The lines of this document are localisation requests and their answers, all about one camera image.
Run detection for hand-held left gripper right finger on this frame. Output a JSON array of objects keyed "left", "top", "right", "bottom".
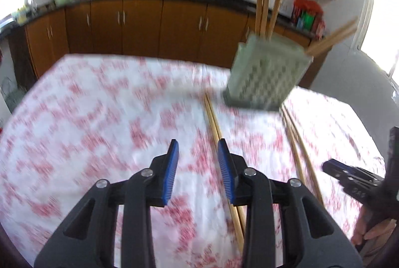
[{"left": 217, "top": 138, "right": 364, "bottom": 268}]

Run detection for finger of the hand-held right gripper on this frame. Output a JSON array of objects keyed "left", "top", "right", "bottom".
[
  {"left": 387, "top": 127, "right": 399, "bottom": 183},
  {"left": 322, "top": 158, "right": 386, "bottom": 190}
]

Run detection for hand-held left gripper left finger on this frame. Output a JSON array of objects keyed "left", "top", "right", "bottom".
[{"left": 34, "top": 138, "right": 180, "bottom": 268}]

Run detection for bundle of wooden chopsticks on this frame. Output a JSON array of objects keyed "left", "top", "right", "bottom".
[{"left": 202, "top": 93, "right": 247, "bottom": 253}]

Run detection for green perforated utensil holder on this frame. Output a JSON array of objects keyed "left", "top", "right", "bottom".
[{"left": 223, "top": 32, "right": 314, "bottom": 113}]

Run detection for person's right hand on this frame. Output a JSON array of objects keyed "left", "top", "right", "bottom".
[{"left": 351, "top": 206, "right": 398, "bottom": 259}]

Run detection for red floral tablecloth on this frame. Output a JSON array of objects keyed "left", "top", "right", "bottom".
[{"left": 0, "top": 53, "right": 387, "bottom": 268}]

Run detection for large barred window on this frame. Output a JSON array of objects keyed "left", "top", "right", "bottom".
[{"left": 358, "top": 0, "right": 399, "bottom": 81}]

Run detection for wooden base cabinets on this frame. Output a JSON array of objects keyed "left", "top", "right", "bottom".
[{"left": 8, "top": 0, "right": 331, "bottom": 88}]

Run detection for yellow bottle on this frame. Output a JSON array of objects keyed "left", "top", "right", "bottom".
[{"left": 14, "top": 7, "right": 28, "bottom": 25}]

